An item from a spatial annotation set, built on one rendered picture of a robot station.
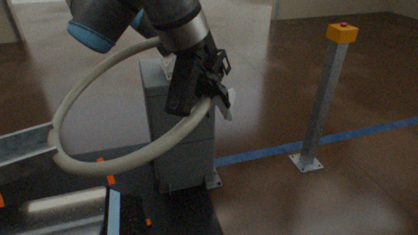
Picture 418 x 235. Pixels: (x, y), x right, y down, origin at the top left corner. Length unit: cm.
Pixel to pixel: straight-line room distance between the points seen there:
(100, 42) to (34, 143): 36
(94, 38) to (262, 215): 159
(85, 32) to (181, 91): 21
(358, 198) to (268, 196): 63
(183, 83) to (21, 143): 47
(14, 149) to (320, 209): 176
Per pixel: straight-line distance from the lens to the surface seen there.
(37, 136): 80
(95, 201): 96
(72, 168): 63
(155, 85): 148
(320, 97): 197
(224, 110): 58
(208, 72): 52
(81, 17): 58
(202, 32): 48
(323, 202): 210
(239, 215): 189
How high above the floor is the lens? 152
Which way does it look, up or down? 34 degrees down
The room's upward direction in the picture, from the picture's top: straight up
